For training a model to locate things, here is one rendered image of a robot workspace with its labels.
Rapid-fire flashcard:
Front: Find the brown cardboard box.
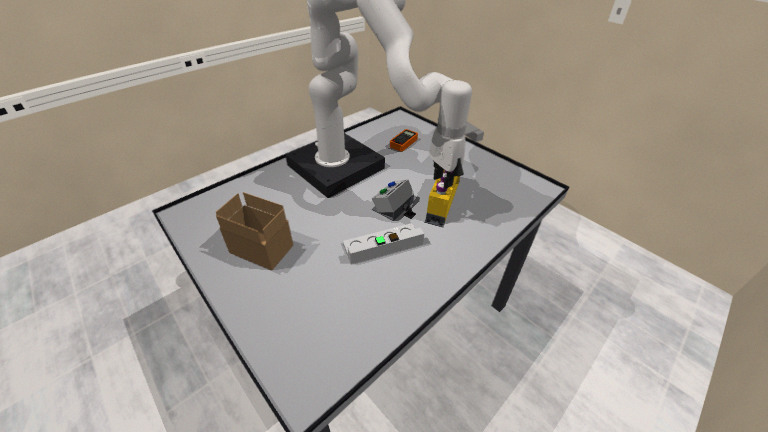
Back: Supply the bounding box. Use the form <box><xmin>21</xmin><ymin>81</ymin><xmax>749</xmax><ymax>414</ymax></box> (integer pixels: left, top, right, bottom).
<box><xmin>216</xmin><ymin>192</ymin><xmax>293</xmax><ymax>270</ymax></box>

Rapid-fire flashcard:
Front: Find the black table edge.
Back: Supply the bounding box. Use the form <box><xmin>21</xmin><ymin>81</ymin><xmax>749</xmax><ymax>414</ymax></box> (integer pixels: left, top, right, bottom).
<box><xmin>152</xmin><ymin>106</ymin><xmax>569</xmax><ymax>432</ymax></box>

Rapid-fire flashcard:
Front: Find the grey button housing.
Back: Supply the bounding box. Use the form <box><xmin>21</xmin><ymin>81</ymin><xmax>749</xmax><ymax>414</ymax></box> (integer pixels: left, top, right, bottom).
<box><xmin>372</xmin><ymin>180</ymin><xmax>416</xmax><ymax>221</ymax></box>

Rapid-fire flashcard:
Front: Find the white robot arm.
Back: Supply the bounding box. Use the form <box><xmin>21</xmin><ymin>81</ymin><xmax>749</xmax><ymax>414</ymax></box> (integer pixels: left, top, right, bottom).
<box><xmin>307</xmin><ymin>0</ymin><xmax>484</xmax><ymax>167</ymax></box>

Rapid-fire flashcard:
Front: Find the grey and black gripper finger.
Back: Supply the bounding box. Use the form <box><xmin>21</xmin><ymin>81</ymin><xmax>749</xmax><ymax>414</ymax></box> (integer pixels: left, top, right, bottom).
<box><xmin>433</xmin><ymin>161</ymin><xmax>444</xmax><ymax>180</ymax></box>
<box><xmin>443</xmin><ymin>158</ymin><xmax>464</xmax><ymax>189</ymax></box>

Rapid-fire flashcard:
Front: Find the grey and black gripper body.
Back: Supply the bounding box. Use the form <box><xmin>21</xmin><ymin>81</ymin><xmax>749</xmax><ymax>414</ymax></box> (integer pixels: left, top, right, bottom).
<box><xmin>429</xmin><ymin>127</ymin><xmax>465</xmax><ymax>172</ymax></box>

